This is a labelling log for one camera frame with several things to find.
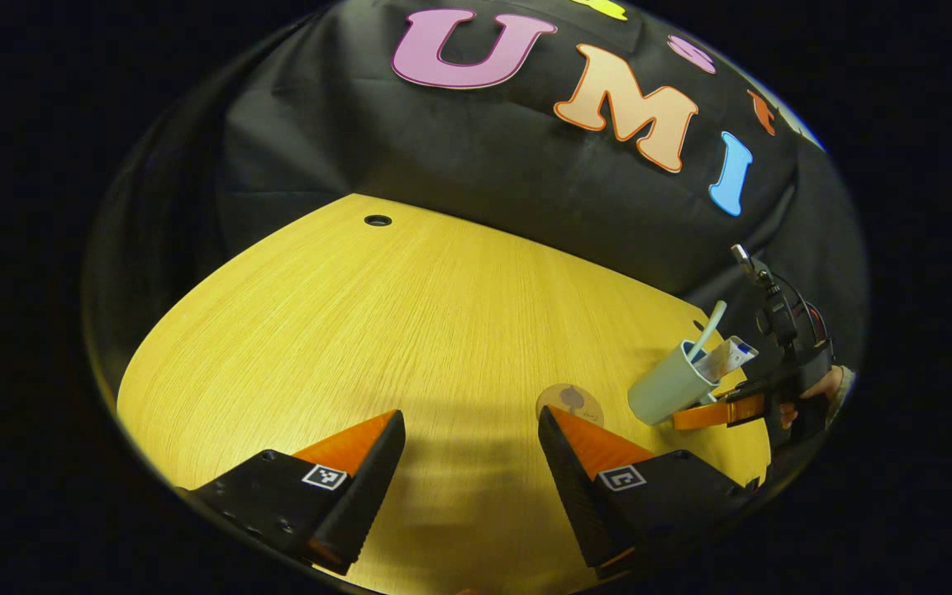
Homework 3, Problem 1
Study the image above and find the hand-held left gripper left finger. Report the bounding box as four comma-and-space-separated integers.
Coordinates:
178, 409, 407, 577

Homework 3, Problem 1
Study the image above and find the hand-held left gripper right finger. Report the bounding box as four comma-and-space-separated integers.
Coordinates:
537, 405, 762, 580

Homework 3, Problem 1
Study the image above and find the white toothpaste tube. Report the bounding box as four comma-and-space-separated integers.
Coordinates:
695, 336, 759, 383

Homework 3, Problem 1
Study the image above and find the black backdrop cloth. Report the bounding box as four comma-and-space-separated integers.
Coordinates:
83, 0, 870, 414

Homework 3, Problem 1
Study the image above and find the yellow wooden desktop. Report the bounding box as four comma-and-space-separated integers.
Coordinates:
117, 193, 773, 595

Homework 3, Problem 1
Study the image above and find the round brown coaster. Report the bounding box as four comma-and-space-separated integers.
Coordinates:
535, 383, 606, 429

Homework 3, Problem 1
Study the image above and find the pale green cup wooden handle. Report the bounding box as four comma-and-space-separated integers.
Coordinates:
627, 340, 721, 426

